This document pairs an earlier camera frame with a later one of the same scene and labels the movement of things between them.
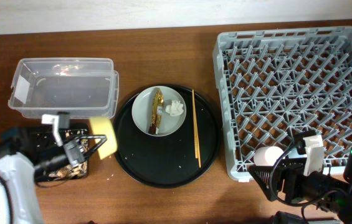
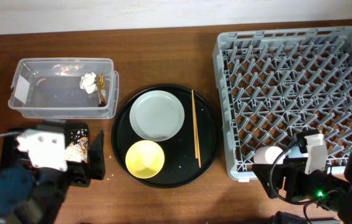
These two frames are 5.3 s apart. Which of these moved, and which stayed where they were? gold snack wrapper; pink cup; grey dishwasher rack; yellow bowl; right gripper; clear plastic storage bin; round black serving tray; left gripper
Moved: left gripper; gold snack wrapper; yellow bowl
Stayed: grey dishwasher rack; round black serving tray; pink cup; clear plastic storage bin; right gripper
